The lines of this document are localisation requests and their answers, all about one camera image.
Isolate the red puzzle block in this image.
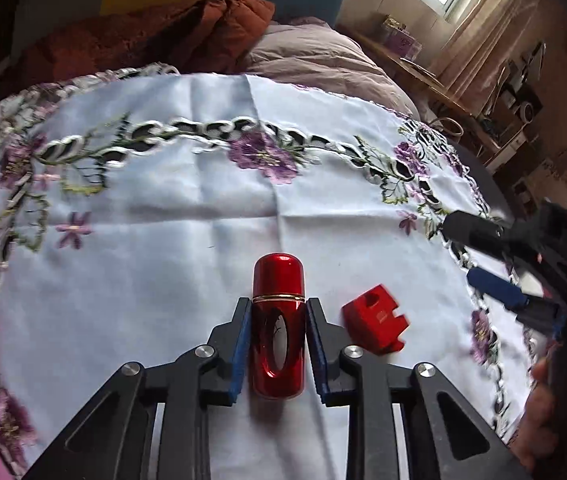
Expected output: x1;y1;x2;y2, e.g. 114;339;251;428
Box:
341;284;409;356

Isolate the red metallic capsule bottle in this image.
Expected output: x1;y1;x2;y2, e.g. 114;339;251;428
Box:
250;252;305;400

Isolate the person's right hand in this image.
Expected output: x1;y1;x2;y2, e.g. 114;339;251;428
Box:
508;358;559;473

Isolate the wooden side table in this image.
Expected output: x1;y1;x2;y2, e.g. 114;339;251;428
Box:
337;25;500;162

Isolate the white embroidered floral tablecloth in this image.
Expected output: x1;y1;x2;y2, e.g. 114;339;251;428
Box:
0;65;530;478

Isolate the purple box on side table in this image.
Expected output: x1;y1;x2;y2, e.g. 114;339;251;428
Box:
381;15;422;62

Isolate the beige curtain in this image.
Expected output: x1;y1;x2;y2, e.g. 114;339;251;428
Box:
429;0;541;114

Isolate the mauve duvet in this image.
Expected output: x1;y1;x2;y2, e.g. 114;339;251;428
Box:
239;18;419;119

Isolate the rust brown quilted jacket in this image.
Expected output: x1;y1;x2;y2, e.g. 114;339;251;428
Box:
16;0;276;86

